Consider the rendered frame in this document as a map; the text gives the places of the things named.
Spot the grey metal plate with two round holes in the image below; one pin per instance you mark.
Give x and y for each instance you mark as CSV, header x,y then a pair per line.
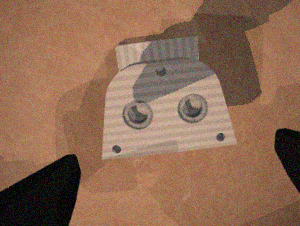
x,y
167,127

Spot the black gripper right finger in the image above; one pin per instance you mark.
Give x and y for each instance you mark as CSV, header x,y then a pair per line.
x,y
287,147

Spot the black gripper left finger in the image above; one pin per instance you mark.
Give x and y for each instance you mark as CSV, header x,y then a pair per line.
x,y
46,198

